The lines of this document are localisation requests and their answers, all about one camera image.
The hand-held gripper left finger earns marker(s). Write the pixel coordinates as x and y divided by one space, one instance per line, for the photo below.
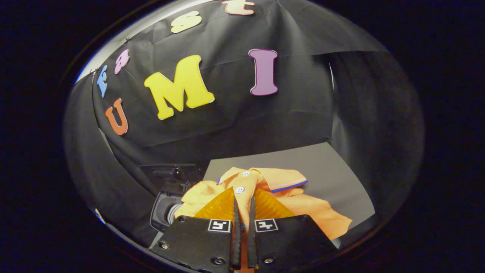
199 242

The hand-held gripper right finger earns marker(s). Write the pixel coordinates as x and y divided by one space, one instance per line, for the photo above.
291 242

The orange polo shirt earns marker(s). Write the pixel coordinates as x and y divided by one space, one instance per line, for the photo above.
318 212

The black backdrop cloth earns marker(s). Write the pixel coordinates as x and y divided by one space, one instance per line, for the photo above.
235 125

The beige cabinet with dark top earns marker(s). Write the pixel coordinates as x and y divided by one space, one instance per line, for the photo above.
333 174

